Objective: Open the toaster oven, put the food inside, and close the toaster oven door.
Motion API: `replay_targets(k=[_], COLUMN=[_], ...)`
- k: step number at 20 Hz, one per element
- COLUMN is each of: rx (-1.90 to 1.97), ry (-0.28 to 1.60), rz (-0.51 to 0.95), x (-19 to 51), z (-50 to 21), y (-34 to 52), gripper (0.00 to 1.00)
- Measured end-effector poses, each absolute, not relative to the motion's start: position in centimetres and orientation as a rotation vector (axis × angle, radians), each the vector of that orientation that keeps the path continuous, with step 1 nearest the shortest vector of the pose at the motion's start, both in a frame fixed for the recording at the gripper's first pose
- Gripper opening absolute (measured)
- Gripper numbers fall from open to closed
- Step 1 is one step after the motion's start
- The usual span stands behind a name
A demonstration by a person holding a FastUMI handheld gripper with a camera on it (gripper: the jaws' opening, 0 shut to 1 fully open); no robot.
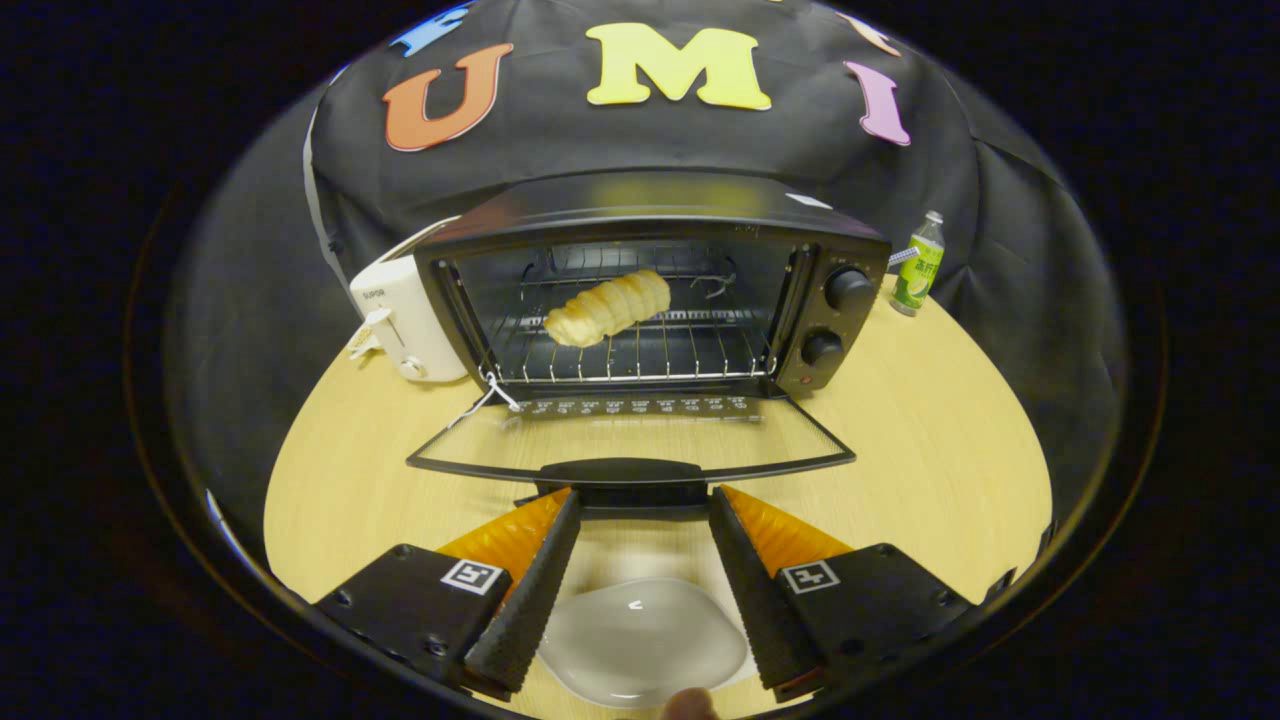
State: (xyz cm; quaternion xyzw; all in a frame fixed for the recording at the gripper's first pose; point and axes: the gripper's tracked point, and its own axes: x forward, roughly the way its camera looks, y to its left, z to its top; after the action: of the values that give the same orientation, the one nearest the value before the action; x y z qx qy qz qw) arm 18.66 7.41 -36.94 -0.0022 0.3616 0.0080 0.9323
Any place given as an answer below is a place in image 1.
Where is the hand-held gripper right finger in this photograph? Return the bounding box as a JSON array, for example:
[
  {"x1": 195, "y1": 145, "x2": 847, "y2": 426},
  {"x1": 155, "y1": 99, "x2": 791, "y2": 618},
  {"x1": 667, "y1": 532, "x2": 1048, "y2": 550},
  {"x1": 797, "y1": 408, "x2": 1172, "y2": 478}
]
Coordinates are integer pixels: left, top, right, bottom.
[{"x1": 708, "y1": 485, "x2": 976, "y2": 703}]

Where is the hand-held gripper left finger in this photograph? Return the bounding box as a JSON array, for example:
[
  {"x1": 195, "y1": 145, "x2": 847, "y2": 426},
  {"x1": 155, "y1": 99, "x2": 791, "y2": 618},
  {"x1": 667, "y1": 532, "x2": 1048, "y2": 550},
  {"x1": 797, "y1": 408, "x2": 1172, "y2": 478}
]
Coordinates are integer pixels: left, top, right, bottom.
[{"x1": 315, "y1": 487, "x2": 583, "y2": 701}]

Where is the black toaster oven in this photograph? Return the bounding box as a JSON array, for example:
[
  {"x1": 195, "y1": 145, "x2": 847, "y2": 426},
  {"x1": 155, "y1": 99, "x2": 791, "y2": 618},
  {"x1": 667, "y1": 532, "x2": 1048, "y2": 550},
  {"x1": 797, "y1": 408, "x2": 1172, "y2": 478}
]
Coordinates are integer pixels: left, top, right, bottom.
[{"x1": 406, "y1": 170, "x2": 893, "y2": 511}]

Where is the spiral bread roll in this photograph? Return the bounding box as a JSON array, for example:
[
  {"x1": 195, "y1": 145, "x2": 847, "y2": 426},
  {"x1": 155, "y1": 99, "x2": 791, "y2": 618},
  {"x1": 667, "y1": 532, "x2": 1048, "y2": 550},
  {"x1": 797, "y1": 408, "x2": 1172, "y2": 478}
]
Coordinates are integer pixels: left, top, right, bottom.
[{"x1": 543, "y1": 268, "x2": 672, "y2": 349}]

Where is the white slot toaster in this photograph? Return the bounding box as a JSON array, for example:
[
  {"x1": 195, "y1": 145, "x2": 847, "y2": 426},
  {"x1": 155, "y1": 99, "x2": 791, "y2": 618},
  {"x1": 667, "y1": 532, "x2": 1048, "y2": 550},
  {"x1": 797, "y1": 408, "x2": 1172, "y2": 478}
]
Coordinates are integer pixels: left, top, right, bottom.
[{"x1": 348, "y1": 215, "x2": 471, "y2": 384}]

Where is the white plate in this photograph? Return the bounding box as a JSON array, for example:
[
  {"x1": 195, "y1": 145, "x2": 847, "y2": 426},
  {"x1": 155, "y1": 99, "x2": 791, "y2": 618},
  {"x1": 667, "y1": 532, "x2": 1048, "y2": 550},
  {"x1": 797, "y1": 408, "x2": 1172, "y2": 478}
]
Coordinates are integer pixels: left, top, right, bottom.
[{"x1": 537, "y1": 577, "x2": 751, "y2": 711}]

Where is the green drink bottle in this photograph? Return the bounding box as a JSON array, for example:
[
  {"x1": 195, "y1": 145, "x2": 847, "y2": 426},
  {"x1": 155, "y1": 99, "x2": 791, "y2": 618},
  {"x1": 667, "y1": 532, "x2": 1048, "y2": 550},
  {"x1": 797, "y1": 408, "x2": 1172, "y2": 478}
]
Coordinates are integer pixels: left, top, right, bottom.
[{"x1": 890, "y1": 210, "x2": 946, "y2": 318}]

